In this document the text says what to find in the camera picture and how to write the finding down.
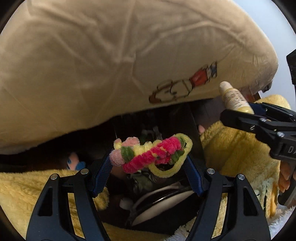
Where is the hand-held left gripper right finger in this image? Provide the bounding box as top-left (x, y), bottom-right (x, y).
top-left (183, 153), bottom-right (271, 241)

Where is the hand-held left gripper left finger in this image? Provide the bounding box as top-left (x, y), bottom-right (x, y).
top-left (25, 153), bottom-right (114, 241)

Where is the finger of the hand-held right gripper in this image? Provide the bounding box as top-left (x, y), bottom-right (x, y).
top-left (249, 102), bottom-right (296, 122)
top-left (219, 108), bottom-right (296, 141)

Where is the yellow lotion bottle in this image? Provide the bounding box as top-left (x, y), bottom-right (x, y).
top-left (219, 81), bottom-right (255, 115)

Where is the pink yellow pipe-cleaner wreath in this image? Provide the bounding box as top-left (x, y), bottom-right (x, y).
top-left (109, 133), bottom-right (194, 179)

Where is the black bag with contents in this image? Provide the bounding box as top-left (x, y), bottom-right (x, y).
top-left (101, 101), bottom-right (209, 235)

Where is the person's right hand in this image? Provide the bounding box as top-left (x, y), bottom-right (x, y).
top-left (277, 161), bottom-right (296, 202)

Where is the yellow fluffy robe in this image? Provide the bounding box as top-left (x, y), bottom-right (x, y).
top-left (0, 94), bottom-right (296, 241)

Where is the blue pink slipper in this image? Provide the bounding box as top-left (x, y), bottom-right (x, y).
top-left (67, 151), bottom-right (87, 171)

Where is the white round object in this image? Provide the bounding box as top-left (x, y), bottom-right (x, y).
top-left (131, 183), bottom-right (197, 227)

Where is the beige cartoon print bed sheet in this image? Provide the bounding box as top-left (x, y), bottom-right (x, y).
top-left (0, 0), bottom-right (279, 155)

